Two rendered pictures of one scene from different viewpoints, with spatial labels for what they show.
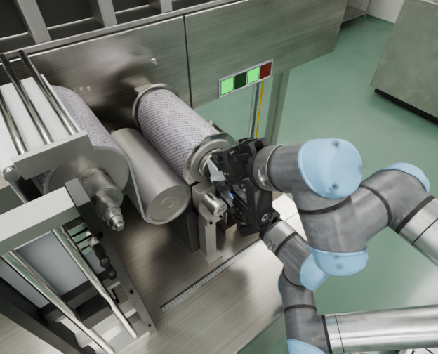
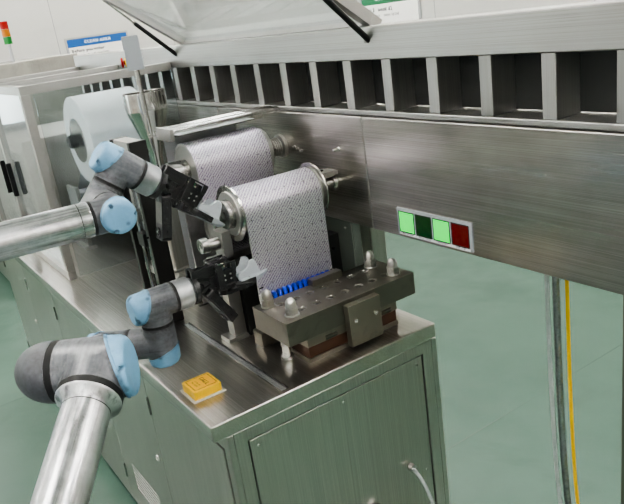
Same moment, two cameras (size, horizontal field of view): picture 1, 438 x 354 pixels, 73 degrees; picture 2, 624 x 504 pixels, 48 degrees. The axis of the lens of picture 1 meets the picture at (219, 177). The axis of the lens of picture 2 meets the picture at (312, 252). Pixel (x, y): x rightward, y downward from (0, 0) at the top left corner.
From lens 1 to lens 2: 1.87 m
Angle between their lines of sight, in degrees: 79
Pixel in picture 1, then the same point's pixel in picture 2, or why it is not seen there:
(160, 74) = (344, 166)
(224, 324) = not seen: hidden behind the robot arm
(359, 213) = (93, 191)
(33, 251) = not seen: hidden behind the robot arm
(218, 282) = (201, 345)
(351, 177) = (94, 159)
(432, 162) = not seen: outside the picture
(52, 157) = (162, 134)
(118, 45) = (318, 124)
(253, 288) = (188, 363)
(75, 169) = (181, 155)
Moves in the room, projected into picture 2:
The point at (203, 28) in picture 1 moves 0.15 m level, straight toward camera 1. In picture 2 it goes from (377, 136) to (317, 144)
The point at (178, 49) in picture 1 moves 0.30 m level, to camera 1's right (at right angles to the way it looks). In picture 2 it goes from (357, 148) to (361, 174)
